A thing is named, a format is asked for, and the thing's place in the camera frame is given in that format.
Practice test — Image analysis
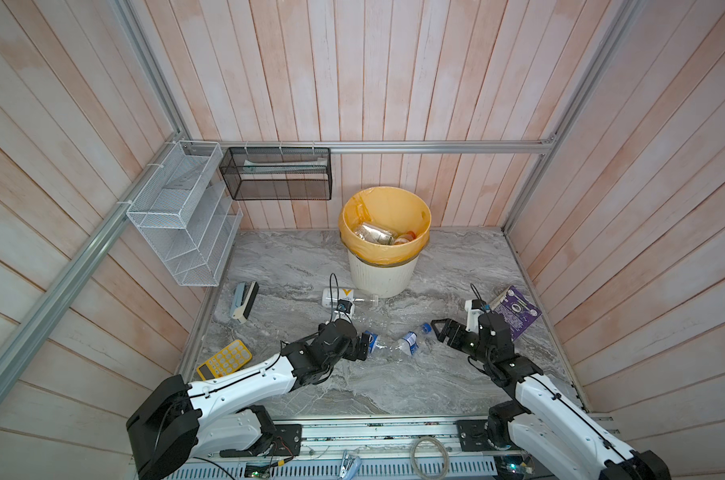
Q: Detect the black smartphone white case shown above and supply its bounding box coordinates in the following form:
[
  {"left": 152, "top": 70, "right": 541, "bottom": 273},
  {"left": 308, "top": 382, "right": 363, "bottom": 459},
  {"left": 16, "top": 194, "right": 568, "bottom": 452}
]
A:
[{"left": 228, "top": 281, "right": 260, "bottom": 324}]

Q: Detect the white wire mesh shelf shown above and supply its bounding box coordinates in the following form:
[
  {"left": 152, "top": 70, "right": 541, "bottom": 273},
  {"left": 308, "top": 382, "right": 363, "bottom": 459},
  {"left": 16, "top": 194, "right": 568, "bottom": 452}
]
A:
[{"left": 128, "top": 141, "right": 242, "bottom": 287}]

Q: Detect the coiled grey cable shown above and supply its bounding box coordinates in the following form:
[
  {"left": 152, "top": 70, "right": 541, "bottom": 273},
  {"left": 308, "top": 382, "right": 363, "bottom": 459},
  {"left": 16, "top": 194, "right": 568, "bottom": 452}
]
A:
[{"left": 409, "top": 436, "right": 452, "bottom": 480}]

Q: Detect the cream waste bin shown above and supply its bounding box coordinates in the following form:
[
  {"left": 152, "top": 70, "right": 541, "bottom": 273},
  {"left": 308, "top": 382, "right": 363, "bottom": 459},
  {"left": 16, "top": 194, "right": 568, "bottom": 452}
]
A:
[{"left": 348, "top": 252, "right": 419, "bottom": 298}]

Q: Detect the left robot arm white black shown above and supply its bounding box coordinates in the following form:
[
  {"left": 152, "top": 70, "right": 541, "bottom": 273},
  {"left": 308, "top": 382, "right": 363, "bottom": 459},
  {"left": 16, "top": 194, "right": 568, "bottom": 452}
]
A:
[{"left": 126, "top": 318, "right": 373, "bottom": 479}]

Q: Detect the yellow bin liner bag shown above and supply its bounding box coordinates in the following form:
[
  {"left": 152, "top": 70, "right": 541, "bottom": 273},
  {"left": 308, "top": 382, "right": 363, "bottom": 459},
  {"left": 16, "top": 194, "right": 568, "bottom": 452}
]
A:
[{"left": 338, "top": 186, "right": 433, "bottom": 267}]

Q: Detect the white label clear bottle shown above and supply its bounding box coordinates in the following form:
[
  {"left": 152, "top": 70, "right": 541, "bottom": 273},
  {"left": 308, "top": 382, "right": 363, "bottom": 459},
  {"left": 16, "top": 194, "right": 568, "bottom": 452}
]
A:
[{"left": 320, "top": 287, "right": 379, "bottom": 308}]

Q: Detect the blue cap crushed bottle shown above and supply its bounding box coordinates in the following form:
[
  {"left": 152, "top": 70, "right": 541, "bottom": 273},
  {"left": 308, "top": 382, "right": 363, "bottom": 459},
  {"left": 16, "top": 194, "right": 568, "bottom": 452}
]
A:
[{"left": 371, "top": 323, "right": 433, "bottom": 357}]

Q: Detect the black mesh basket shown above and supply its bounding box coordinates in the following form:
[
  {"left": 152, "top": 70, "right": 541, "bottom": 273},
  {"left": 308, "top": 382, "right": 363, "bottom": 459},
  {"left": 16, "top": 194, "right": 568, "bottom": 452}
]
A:
[{"left": 218, "top": 146, "right": 332, "bottom": 201}]

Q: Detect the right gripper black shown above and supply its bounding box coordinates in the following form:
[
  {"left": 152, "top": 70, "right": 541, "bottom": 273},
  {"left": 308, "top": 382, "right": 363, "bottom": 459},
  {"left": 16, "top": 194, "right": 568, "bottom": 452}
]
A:
[{"left": 431, "top": 317, "right": 491, "bottom": 365}]

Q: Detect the purple framed card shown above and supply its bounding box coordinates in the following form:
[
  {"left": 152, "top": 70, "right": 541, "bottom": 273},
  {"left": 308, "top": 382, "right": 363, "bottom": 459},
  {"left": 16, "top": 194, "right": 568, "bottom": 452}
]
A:
[{"left": 490, "top": 285, "right": 543, "bottom": 341}]

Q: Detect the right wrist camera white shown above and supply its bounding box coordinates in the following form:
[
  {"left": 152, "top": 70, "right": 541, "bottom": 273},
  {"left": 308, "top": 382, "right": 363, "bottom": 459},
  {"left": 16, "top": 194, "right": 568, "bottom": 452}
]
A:
[{"left": 465, "top": 299, "right": 491, "bottom": 333}]

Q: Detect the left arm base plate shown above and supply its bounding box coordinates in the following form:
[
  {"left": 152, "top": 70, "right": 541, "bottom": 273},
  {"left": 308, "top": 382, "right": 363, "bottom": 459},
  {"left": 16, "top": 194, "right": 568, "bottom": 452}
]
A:
[{"left": 220, "top": 423, "right": 302, "bottom": 458}]

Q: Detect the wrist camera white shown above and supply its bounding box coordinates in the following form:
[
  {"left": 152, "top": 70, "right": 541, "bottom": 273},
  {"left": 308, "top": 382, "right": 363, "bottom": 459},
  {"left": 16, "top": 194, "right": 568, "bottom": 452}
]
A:
[
  {"left": 465, "top": 299, "right": 491, "bottom": 333},
  {"left": 332, "top": 299, "right": 354, "bottom": 322}
]

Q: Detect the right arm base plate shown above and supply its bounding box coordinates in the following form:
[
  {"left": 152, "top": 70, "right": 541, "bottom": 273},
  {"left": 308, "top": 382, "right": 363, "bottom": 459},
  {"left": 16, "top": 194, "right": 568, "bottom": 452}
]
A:
[{"left": 455, "top": 419, "right": 510, "bottom": 452}]

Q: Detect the blue label crushed bottle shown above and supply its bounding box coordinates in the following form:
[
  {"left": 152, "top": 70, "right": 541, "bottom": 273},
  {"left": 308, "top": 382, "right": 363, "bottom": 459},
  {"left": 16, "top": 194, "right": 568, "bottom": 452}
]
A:
[{"left": 362, "top": 330, "right": 380, "bottom": 358}]

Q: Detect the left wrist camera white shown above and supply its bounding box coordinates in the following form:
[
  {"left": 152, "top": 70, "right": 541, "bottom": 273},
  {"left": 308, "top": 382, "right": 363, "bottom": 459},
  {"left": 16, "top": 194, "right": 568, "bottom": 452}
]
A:
[{"left": 332, "top": 299, "right": 354, "bottom": 322}]

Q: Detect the yellow calculator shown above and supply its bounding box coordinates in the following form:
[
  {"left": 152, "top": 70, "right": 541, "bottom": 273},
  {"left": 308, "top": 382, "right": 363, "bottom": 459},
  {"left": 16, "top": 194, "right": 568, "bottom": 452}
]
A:
[{"left": 196, "top": 339, "right": 252, "bottom": 380}]

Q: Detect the orange cap small bottle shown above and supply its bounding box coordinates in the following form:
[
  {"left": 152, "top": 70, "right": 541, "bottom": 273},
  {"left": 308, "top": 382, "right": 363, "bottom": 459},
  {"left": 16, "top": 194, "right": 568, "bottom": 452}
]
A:
[{"left": 392, "top": 231, "right": 417, "bottom": 245}]

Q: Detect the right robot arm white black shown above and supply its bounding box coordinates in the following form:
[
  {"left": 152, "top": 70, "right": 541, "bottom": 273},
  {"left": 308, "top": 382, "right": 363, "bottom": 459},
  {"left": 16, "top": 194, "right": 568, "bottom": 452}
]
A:
[{"left": 431, "top": 311, "right": 671, "bottom": 479}]

